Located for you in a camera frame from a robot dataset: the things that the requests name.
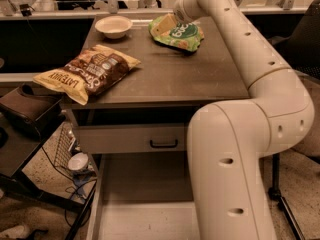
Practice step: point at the grey drawer cabinet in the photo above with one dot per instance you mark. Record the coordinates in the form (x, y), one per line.
(168, 86)

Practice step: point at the white paper bowl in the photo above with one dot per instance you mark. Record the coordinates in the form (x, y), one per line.
(114, 27)

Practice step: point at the top drawer with black handle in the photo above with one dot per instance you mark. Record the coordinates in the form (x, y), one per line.
(133, 138)

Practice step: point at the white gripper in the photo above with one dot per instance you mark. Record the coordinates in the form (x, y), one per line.
(180, 14)

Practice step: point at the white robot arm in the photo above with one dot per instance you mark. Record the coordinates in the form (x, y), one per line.
(227, 139)

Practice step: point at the yellow brown chip bag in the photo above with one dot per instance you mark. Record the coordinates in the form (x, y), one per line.
(89, 74)

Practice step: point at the white round container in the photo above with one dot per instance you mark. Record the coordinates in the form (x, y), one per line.
(78, 163)

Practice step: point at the open middle drawer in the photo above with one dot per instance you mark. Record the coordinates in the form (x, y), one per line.
(143, 196)

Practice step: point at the beige office chair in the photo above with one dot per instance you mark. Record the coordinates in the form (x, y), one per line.
(302, 50)

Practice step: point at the wire basket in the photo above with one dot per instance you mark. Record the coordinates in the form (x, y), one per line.
(65, 146)

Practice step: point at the dark side table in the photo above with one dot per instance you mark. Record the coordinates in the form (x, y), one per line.
(15, 153)

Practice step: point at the green rice chip bag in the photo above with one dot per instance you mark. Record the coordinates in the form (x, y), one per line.
(186, 37)

